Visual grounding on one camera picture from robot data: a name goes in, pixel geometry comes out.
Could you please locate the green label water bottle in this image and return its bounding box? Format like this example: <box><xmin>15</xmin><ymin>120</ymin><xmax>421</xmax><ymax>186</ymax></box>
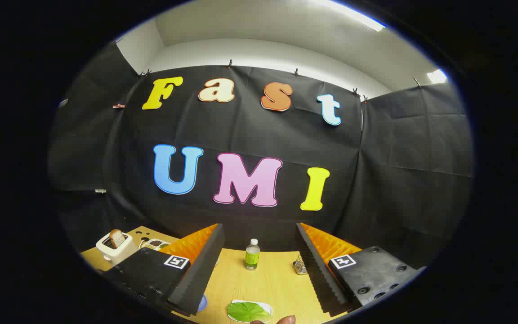
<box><xmin>245</xmin><ymin>238</ymin><xmax>261</xmax><ymax>271</ymax></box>

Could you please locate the metal wire utensil holder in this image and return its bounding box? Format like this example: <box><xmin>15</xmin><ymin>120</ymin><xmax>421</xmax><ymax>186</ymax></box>
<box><xmin>293</xmin><ymin>254</ymin><xmax>309</xmax><ymax>275</ymax></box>

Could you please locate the green lettuce leaf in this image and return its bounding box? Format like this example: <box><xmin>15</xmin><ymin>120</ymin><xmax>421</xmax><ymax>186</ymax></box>
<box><xmin>227</xmin><ymin>301</ymin><xmax>272</xmax><ymax>323</ymax></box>

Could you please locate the white rounded plate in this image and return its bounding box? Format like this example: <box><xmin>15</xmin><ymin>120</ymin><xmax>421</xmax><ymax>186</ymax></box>
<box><xmin>228</xmin><ymin>299</ymin><xmax>273</xmax><ymax>323</ymax></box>

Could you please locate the white toaster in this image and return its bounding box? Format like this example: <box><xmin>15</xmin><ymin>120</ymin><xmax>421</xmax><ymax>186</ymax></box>
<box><xmin>96</xmin><ymin>232</ymin><xmax>138</xmax><ymax>266</ymax></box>

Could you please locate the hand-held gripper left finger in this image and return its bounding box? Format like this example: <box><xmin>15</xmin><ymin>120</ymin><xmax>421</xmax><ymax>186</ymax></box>
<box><xmin>104</xmin><ymin>224</ymin><xmax>225</xmax><ymax>317</ymax></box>

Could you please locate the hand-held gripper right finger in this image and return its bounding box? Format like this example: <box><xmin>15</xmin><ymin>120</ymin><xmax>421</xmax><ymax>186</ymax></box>
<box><xmin>296</xmin><ymin>222</ymin><xmax>426</xmax><ymax>317</ymax></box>

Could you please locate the white divided condiment tray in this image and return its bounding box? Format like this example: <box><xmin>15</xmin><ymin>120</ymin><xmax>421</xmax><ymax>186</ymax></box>
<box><xmin>140</xmin><ymin>238</ymin><xmax>171</xmax><ymax>252</ymax></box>

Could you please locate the black backdrop cloth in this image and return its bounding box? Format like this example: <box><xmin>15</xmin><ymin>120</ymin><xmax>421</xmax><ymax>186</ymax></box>
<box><xmin>48</xmin><ymin>40</ymin><xmax>474</xmax><ymax>270</ymax></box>

